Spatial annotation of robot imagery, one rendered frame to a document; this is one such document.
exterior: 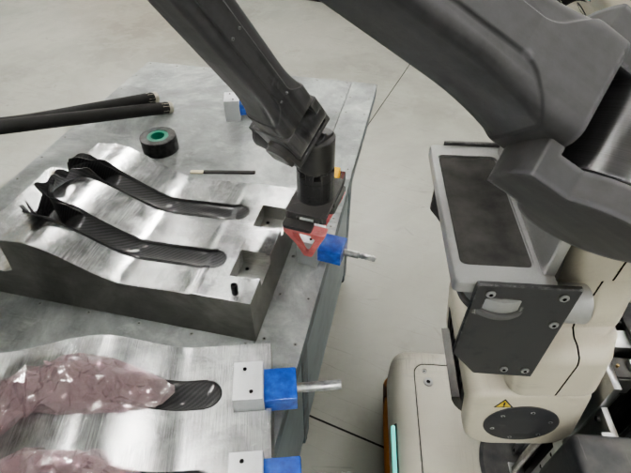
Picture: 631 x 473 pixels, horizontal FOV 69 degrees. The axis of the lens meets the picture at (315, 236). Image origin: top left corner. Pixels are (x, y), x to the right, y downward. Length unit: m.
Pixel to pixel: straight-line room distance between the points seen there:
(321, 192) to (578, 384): 0.42
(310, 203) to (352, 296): 1.12
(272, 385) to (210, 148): 0.66
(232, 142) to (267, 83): 0.63
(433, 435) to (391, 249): 0.95
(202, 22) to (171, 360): 0.41
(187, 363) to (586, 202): 0.51
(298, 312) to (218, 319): 0.13
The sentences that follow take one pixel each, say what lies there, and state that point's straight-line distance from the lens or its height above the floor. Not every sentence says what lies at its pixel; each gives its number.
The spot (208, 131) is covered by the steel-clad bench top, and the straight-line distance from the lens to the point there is 1.17.
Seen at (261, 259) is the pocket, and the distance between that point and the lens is 0.71.
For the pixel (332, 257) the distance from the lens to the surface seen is 0.77.
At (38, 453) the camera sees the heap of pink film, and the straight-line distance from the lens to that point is 0.57.
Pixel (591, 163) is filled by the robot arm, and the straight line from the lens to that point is 0.27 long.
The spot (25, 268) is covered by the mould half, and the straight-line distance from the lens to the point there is 0.82.
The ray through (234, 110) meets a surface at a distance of 1.19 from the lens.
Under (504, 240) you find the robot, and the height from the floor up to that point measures 1.04.
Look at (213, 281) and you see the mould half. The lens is 0.67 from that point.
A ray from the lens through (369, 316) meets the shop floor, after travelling 1.74.
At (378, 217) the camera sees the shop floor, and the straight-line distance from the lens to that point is 2.12.
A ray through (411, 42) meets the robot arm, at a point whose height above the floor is 1.30.
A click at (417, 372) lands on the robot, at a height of 0.28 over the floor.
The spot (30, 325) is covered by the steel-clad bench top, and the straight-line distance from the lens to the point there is 0.84.
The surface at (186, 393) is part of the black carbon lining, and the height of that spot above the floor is 0.85.
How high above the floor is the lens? 1.39
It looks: 44 degrees down
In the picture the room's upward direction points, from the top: straight up
